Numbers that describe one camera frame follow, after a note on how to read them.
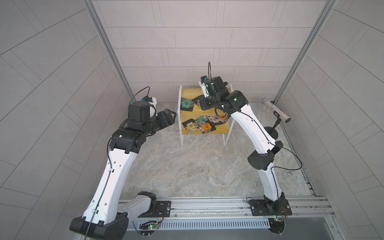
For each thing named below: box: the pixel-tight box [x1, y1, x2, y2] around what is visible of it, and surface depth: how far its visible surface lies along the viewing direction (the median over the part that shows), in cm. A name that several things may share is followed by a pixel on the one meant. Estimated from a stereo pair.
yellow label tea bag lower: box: [182, 118, 199, 134], surface depth 86 cm
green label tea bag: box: [180, 97, 195, 112], surface depth 75 cm
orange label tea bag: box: [201, 123, 212, 134], surface depth 85 cm
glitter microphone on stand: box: [261, 98, 291, 141], surface depth 91 cm
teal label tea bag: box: [195, 115, 209, 124], surface depth 89 cm
